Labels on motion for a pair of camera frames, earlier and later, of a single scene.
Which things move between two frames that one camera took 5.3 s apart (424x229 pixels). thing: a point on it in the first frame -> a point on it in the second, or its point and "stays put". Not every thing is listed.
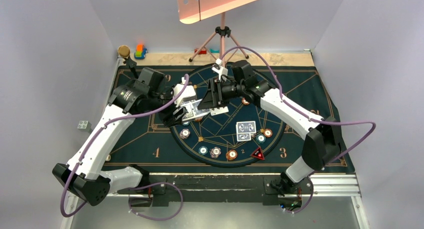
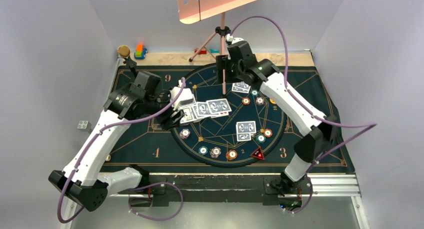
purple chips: (184, 133) stays put
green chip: (260, 139) stays put
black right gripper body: (231, 90) -> (232, 72)
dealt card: (245, 127) stays put
